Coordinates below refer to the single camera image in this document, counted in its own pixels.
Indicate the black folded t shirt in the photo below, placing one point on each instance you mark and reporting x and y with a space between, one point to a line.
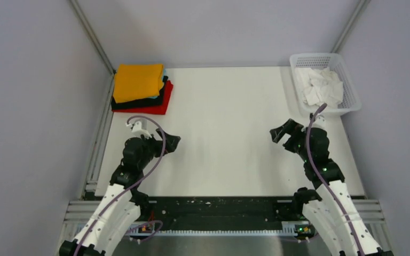
140 103

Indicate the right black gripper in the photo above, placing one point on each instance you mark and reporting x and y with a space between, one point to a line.
293 128

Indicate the orange folded t shirt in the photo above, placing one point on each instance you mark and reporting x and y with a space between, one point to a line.
135 82

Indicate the white t shirt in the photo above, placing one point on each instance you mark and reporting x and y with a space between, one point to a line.
318 86

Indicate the left aluminium frame rail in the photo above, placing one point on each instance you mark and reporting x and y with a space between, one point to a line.
95 158

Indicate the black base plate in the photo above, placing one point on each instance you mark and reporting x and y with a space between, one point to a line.
227 214

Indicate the left back aluminium post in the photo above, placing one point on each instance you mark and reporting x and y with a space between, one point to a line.
91 35

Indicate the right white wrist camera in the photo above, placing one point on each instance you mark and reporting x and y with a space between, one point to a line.
318 121

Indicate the white cable duct rail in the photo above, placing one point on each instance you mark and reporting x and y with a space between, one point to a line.
158 228

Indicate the light blue folded t shirt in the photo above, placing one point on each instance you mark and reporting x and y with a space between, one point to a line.
163 79

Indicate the red folded t shirt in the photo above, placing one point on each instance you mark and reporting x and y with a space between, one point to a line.
155 106

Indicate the right back aluminium post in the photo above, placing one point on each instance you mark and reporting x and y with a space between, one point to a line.
350 25

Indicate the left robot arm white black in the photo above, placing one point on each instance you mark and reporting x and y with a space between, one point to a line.
122 203

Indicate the aluminium post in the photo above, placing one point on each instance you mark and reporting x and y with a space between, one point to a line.
350 25
91 35

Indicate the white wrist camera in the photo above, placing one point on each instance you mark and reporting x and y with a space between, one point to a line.
139 128
318 121

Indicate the white plastic basket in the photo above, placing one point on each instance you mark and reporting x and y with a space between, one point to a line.
335 62

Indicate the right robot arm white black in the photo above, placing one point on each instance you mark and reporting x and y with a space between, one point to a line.
328 206

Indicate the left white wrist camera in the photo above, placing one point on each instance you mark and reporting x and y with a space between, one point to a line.
139 128

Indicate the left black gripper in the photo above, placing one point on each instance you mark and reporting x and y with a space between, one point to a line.
170 146

